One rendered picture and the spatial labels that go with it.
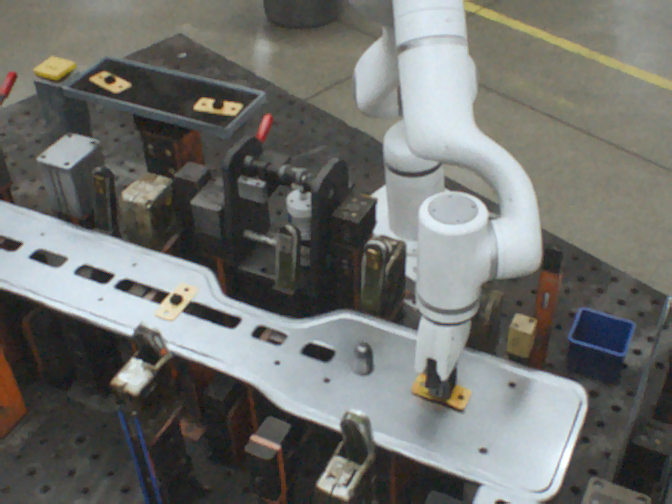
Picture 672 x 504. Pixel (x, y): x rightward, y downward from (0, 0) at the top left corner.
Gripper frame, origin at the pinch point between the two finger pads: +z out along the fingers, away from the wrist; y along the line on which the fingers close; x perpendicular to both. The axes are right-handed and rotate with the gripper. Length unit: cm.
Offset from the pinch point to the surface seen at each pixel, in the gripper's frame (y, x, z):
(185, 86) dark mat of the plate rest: -37, -67, -13
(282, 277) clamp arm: -11.7, -33.1, 2.1
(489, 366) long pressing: -8.0, 4.6, 3.0
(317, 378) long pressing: 5.0, -18.0, 2.9
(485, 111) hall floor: -230, -65, 104
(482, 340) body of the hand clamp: -13.1, 1.8, 3.5
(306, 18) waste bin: -267, -169, 98
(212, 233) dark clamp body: -16, -49, 1
